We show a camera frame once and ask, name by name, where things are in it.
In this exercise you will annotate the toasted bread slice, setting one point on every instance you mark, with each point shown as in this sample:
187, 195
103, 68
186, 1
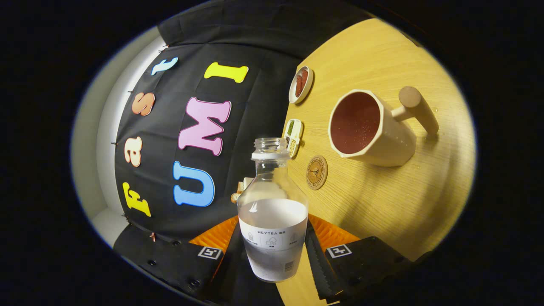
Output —
240, 187
235, 197

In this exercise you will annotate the cream toaster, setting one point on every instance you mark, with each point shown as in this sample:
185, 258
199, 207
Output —
247, 182

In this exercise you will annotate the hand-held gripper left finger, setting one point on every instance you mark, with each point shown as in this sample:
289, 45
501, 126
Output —
229, 272

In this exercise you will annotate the wooden table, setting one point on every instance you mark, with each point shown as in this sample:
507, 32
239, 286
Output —
403, 204

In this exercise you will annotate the small divided seed dish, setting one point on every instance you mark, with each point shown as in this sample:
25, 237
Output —
294, 138

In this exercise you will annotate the round cork coaster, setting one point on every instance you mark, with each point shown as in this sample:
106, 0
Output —
317, 172

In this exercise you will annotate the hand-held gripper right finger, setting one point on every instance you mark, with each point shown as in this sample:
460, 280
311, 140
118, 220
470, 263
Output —
316, 263

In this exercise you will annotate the red meat piece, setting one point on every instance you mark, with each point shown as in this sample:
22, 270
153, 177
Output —
299, 88
303, 77

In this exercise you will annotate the black backdrop cloth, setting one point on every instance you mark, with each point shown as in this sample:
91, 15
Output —
165, 123

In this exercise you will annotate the clear juice bottle white label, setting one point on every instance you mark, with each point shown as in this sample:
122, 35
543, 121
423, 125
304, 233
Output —
272, 221

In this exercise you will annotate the round white plate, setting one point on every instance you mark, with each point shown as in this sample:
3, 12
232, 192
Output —
309, 76

